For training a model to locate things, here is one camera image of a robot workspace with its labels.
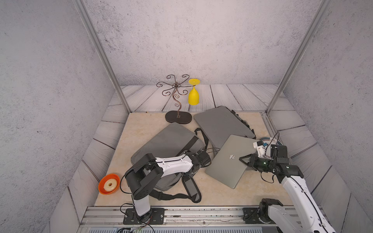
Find silver apple laptop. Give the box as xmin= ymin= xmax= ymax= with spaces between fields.
xmin=205 ymin=135 xmax=258 ymax=189

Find grey zippered laptop bag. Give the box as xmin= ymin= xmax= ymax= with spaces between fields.
xmin=125 ymin=123 xmax=207 ymax=190

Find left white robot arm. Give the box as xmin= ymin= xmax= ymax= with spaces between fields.
xmin=123 ymin=150 xmax=211 ymax=217

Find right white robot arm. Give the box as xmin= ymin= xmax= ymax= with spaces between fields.
xmin=240 ymin=141 xmax=335 ymax=233

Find white plate green red rim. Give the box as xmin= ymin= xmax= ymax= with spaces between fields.
xmin=259 ymin=137 xmax=282 ymax=147

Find yellow plastic goblet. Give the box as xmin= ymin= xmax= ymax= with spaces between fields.
xmin=188 ymin=79 xmax=200 ymax=106

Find white donut in bowl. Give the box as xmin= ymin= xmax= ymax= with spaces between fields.
xmin=104 ymin=179 xmax=118 ymax=192

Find orange bowl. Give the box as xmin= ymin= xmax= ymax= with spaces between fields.
xmin=98 ymin=174 xmax=120 ymax=195

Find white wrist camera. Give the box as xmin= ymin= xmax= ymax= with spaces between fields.
xmin=253 ymin=140 xmax=272 ymax=160

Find copper wire jewelry stand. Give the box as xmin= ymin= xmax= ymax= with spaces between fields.
xmin=156 ymin=74 xmax=192 ymax=124

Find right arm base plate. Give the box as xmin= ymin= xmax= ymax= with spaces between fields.
xmin=242 ymin=207 xmax=273 ymax=224

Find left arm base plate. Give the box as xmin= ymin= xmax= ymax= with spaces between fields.
xmin=123 ymin=208 xmax=165 ymax=225

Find front aluminium rail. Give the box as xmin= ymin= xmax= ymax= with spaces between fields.
xmin=77 ymin=205 xmax=327 ymax=233

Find right aluminium frame post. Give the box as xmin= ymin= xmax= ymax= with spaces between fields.
xmin=265 ymin=0 xmax=332 ymax=115

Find aluminium frame post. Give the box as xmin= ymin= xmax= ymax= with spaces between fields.
xmin=265 ymin=0 xmax=332 ymax=115
xmin=72 ymin=0 xmax=132 ymax=114

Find left aluminium frame post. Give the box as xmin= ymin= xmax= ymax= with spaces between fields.
xmin=72 ymin=0 xmax=132 ymax=114

